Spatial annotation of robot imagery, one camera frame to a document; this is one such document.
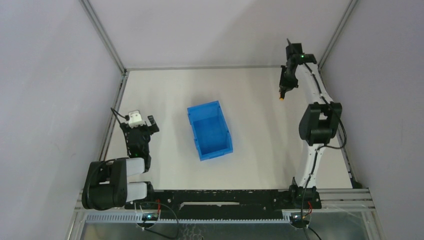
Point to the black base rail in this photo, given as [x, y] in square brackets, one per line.
[265, 204]

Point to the left controller board with cables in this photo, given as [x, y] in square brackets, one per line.
[149, 219]

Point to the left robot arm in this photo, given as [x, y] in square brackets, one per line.
[107, 185]

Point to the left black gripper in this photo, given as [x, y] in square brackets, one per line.
[139, 129]

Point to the right controller board with cables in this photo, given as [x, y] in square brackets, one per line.
[303, 220]

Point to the blue plastic bin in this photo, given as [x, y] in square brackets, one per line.
[211, 134]

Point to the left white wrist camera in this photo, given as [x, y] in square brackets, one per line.
[135, 119]

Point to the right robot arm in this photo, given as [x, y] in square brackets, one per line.
[317, 127]

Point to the controller board with cables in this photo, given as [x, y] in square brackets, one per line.
[303, 220]
[149, 219]

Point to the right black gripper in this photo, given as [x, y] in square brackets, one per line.
[285, 84]

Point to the black yellow screwdriver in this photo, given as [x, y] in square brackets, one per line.
[282, 94]

